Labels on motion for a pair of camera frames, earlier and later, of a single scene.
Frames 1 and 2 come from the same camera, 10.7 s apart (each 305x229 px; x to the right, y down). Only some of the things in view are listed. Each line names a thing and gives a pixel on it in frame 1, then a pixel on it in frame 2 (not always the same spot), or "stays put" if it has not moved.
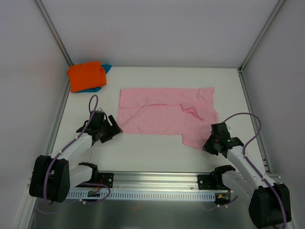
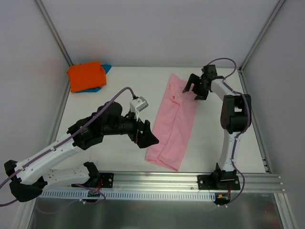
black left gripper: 108,131 to 139,133
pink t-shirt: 189,111 to 173,125
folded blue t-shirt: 106,67 stays put
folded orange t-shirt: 86,76 stays put
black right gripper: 212,145 to 203,86
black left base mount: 106,178 stays put
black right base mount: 213,182 stays put
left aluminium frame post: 53,30 stays put
